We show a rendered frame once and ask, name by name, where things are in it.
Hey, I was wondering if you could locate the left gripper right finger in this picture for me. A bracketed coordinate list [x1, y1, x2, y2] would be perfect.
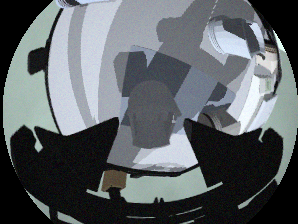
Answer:
[183, 118, 262, 188]

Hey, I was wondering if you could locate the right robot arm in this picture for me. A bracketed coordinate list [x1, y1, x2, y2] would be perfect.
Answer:
[106, 187, 127, 202]

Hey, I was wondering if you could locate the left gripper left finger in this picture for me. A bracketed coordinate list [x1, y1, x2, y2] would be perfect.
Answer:
[34, 117, 119, 192]

